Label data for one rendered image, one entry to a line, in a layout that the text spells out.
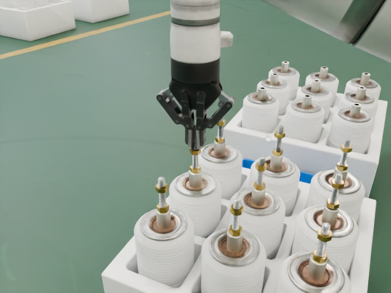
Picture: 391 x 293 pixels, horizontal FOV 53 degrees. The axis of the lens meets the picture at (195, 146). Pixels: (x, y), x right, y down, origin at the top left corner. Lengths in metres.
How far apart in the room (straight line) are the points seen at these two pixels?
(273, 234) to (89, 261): 0.45
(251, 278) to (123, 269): 0.21
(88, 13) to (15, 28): 0.57
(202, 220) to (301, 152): 0.40
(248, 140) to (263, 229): 0.42
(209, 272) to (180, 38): 0.34
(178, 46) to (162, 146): 0.78
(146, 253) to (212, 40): 0.33
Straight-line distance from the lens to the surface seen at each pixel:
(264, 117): 1.03
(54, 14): 2.82
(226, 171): 0.77
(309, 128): 1.02
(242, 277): 0.57
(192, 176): 0.69
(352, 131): 1.00
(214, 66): 0.58
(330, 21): 0.20
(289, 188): 0.76
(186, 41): 0.56
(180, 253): 0.62
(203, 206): 0.68
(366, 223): 0.80
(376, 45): 0.20
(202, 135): 0.64
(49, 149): 1.39
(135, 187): 1.14
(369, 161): 1.00
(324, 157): 1.01
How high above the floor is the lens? 0.67
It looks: 31 degrees down
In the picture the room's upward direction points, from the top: straight up
